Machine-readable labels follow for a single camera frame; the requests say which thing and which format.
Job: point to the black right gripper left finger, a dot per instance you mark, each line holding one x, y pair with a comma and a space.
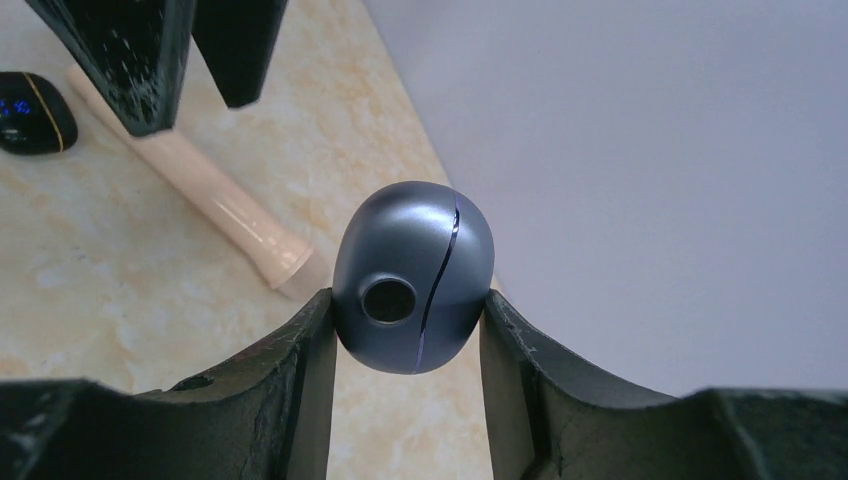
264, 413

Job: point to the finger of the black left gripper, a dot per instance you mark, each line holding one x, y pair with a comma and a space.
236, 39
133, 52

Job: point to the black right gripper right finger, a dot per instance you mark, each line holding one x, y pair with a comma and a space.
551, 414

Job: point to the black earbud charging case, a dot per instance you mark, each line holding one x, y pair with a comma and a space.
35, 118

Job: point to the grey-blue oval case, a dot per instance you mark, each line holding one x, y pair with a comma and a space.
413, 269

